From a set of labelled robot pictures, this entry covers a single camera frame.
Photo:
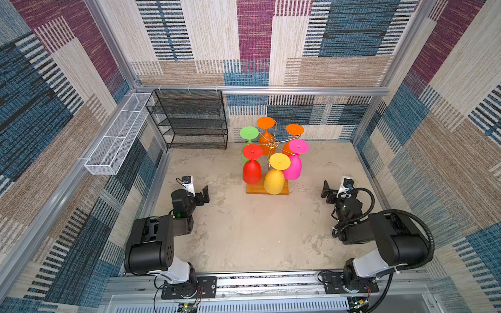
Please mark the aluminium front rail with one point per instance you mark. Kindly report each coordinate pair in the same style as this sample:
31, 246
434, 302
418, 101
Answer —
265, 291

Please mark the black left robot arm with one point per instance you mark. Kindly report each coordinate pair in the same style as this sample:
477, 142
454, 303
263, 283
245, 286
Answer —
150, 247

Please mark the magenta wine glass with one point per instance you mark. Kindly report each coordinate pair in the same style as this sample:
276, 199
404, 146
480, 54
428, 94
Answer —
294, 149

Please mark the green wine glass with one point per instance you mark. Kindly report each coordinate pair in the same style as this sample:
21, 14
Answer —
249, 134

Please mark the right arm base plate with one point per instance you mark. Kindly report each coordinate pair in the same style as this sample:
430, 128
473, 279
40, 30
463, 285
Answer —
336, 282

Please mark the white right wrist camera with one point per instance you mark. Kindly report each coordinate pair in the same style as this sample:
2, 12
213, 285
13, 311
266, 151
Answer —
346, 186

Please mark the white wire mesh basket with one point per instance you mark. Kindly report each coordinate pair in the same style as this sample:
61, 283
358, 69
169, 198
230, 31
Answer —
110, 153

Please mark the red wine glass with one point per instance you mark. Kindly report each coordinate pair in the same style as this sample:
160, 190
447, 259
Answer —
252, 171

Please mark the gold wire wine glass rack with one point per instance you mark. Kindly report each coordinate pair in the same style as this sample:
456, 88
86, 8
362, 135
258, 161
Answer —
268, 163

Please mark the yellow wine glass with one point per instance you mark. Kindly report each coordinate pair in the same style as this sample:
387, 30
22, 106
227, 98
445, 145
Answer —
275, 179

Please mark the orange wine glass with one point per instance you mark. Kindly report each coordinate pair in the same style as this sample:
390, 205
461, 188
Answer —
266, 138
295, 131

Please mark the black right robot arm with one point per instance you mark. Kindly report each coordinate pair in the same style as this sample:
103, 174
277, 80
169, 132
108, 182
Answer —
403, 240

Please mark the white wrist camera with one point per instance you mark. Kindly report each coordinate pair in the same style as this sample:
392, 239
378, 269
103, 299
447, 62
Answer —
188, 184
346, 186

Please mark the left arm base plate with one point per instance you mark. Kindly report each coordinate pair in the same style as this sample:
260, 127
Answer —
204, 286

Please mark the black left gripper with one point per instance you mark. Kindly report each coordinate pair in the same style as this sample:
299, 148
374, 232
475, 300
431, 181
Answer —
199, 197

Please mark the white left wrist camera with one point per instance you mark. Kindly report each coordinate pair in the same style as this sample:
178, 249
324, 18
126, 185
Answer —
188, 184

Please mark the black wire shelf rack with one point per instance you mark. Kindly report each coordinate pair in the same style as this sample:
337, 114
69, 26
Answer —
190, 119

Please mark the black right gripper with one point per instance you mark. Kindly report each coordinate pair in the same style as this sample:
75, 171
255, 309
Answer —
331, 194

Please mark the orange wine glass back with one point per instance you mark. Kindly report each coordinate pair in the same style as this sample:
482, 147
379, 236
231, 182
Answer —
266, 138

